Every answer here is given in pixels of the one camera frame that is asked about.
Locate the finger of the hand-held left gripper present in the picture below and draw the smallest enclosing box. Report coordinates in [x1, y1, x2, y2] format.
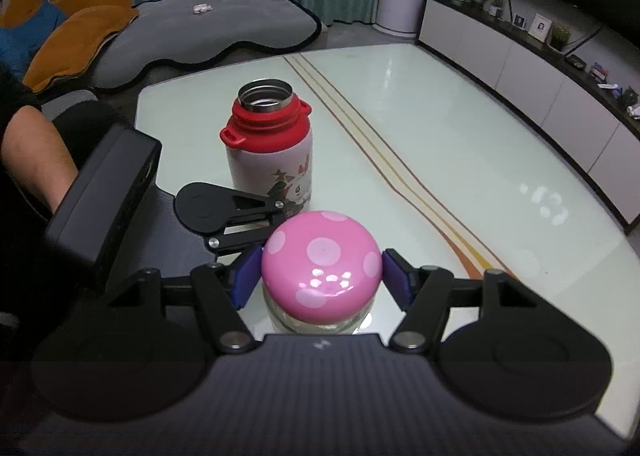
[205, 188, 292, 257]

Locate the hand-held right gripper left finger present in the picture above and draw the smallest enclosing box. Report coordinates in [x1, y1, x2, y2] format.
[107, 245, 264, 354]

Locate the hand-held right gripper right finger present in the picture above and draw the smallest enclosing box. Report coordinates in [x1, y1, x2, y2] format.
[382, 248, 538, 352]

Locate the red and white thermos bottle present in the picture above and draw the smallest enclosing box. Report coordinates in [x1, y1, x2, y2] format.
[220, 78, 314, 218]

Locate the pink polka-dot mushroom toy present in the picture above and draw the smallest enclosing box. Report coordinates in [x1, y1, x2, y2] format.
[261, 210, 383, 326]

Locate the person's left forearm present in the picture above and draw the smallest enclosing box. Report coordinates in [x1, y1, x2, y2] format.
[0, 105, 81, 216]

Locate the large grey floor cushion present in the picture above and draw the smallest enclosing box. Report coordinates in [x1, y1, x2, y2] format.
[92, 0, 322, 90]

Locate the blue cushion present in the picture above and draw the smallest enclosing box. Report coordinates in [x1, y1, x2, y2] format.
[0, 3, 68, 82]

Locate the white TV cabinet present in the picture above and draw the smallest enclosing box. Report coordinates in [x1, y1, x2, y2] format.
[416, 0, 640, 237]

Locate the white photo frame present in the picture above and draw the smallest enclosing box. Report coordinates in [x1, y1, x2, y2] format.
[528, 13, 554, 41]

